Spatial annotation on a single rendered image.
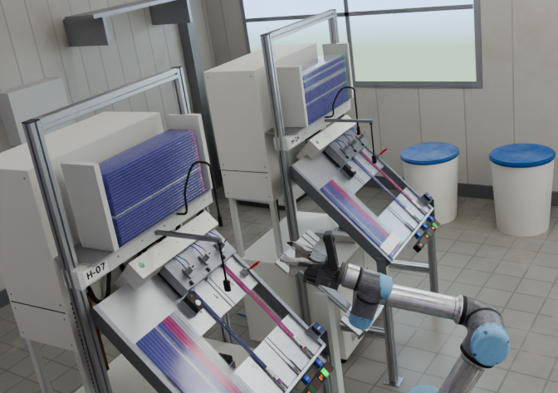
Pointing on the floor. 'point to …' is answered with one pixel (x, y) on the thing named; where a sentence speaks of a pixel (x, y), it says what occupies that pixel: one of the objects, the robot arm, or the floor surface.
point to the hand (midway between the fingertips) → (283, 248)
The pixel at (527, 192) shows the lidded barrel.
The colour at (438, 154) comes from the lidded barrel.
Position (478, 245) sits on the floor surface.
